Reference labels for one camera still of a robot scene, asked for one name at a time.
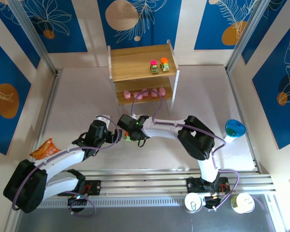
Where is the orange snack bag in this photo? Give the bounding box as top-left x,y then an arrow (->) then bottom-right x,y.
29,137 -> 62,160

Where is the wooden shelf white frame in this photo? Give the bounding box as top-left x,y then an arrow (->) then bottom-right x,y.
107,40 -> 180,121

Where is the aluminium rail base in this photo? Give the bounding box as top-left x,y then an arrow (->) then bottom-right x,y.
11,169 -> 276,201

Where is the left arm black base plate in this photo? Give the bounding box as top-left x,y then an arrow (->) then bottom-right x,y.
72,180 -> 102,196

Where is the black electronics board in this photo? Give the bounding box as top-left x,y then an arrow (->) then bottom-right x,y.
67,195 -> 89,206
204,195 -> 224,210

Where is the white drink can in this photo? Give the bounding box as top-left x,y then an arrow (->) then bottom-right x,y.
184,192 -> 206,214

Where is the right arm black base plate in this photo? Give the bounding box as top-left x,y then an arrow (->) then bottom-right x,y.
186,177 -> 231,194

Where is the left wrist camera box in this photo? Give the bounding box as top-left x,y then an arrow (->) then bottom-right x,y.
96,115 -> 111,126

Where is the green truck pink mixer drum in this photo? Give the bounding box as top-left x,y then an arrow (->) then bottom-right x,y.
150,59 -> 159,74

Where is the aluminium frame post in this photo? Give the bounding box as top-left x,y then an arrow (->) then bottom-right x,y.
8,0 -> 63,77
225,0 -> 288,74

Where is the grey slotted cable duct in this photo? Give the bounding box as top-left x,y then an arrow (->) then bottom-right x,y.
21,198 -> 186,208

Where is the aluminium side rail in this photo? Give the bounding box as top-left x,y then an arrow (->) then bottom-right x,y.
26,69 -> 65,179
225,69 -> 262,174

